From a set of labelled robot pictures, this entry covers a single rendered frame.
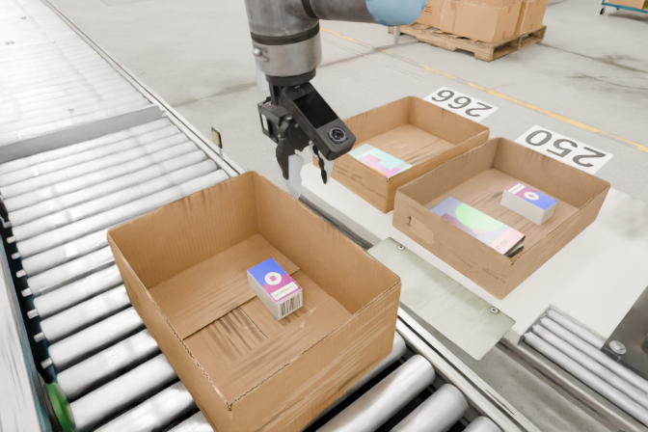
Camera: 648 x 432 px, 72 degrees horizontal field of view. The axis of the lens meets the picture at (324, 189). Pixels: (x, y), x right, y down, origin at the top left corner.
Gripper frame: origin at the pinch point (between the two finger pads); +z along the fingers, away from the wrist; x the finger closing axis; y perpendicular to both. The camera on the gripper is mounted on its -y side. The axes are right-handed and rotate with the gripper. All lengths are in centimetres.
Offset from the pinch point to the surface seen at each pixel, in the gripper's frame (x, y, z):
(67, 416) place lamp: 43.7, -3.8, 11.4
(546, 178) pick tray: -60, -9, 25
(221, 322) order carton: 20.3, 3.1, 20.9
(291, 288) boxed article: 8.0, -1.6, 17.5
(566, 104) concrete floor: -282, 86, 129
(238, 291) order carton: 14.7, 7.0, 20.9
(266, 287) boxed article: 11.4, 1.2, 17.1
